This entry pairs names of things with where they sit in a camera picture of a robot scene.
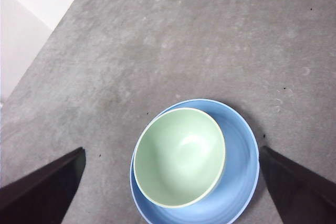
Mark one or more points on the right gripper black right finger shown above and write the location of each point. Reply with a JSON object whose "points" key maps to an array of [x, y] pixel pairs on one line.
{"points": [[302, 192]]}

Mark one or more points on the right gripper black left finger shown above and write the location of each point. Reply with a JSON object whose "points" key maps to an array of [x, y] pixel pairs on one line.
{"points": [[44, 192]]}

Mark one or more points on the blue plate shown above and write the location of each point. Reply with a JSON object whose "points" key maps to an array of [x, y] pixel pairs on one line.
{"points": [[237, 155]]}

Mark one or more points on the green bowl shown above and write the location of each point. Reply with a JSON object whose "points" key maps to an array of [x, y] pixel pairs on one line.
{"points": [[178, 155]]}

